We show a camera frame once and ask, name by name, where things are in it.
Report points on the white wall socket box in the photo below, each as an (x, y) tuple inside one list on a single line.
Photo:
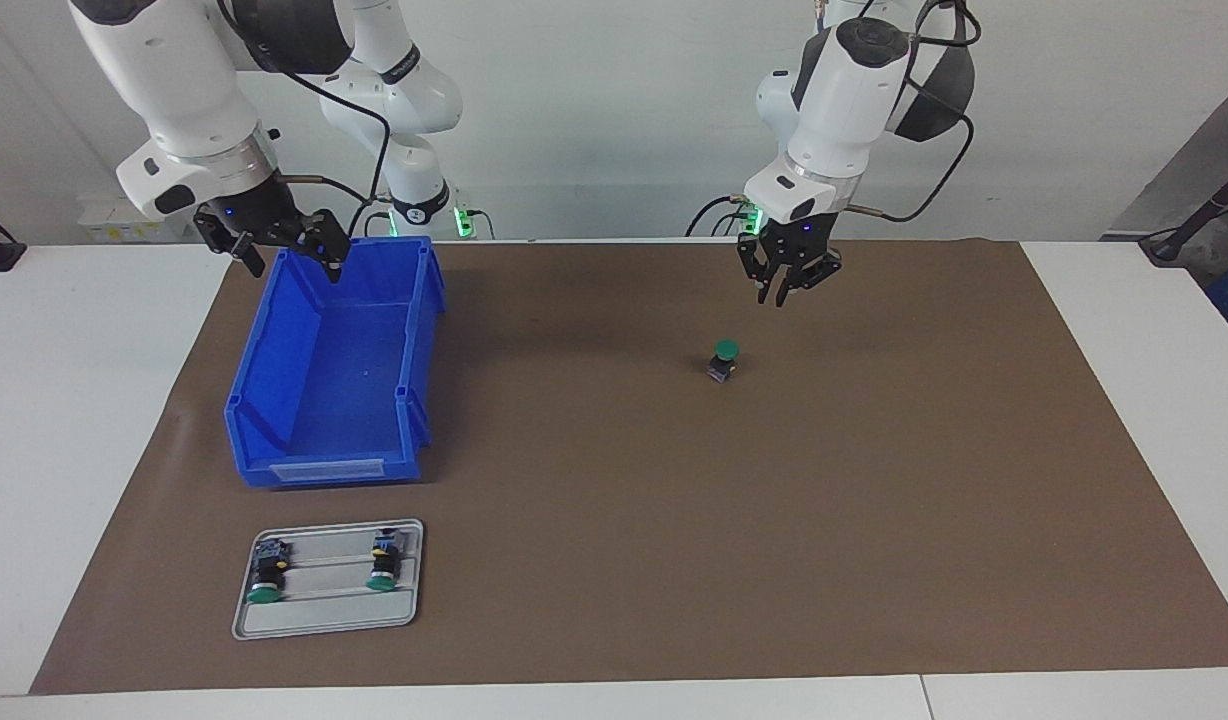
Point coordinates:
[(124, 215)]

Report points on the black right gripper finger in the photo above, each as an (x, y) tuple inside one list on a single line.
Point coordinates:
[(246, 252), (326, 240)]

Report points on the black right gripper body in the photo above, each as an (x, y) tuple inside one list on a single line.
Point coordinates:
[(254, 215)]

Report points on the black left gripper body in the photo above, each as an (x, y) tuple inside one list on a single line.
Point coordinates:
[(794, 245)]

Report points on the grey metal tray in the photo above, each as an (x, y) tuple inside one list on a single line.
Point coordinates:
[(329, 610)]

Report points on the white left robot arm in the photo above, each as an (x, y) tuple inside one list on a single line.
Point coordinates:
[(844, 90)]

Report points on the black stand base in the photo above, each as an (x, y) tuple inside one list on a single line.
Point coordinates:
[(1189, 225)]

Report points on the blue plastic storage bin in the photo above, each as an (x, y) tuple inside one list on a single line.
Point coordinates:
[(334, 400)]

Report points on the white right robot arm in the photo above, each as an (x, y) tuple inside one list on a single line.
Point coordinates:
[(174, 80)]

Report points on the brown table mat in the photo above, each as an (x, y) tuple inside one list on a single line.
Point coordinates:
[(674, 550)]

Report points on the green push button switch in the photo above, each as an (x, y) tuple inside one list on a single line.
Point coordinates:
[(267, 575), (724, 350), (384, 565)]

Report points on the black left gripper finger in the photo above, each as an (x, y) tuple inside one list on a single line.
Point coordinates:
[(761, 280), (796, 278)]

